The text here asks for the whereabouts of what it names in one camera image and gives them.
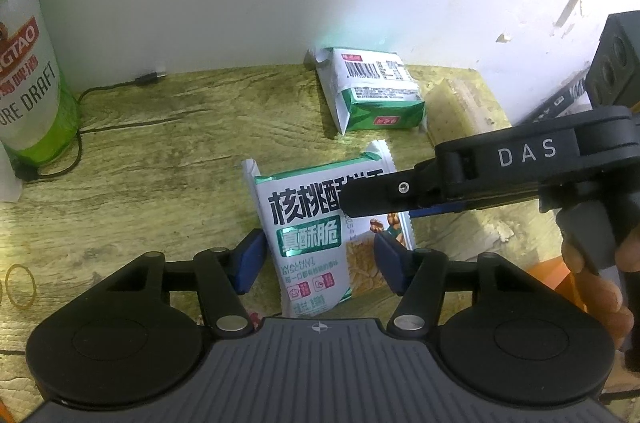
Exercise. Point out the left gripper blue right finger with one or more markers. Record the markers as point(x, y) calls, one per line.
point(418, 277)

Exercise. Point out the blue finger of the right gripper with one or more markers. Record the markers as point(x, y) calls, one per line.
point(393, 192)
point(437, 209)

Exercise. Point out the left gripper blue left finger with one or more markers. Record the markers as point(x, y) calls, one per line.
point(223, 277)

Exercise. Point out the walnut biscuit pack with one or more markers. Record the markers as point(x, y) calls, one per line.
point(321, 255)

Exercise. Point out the person right hand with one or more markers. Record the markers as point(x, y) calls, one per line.
point(603, 298)

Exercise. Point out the black leaning strip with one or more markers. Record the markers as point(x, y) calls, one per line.
point(559, 102)

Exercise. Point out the clear wrapped cracker pack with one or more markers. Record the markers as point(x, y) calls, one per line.
point(457, 108)

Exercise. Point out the green white snack pack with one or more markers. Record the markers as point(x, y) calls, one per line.
point(368, 90)

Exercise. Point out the orange cardboard tray box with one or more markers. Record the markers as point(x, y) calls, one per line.
point(555, 274)

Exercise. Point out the white plastic bag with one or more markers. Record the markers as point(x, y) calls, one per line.
point(10, 185)

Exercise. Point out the Tsingtao beer can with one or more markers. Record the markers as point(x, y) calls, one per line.
point(39, 115)

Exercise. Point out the black camera box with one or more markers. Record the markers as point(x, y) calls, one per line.
point(614, 74)

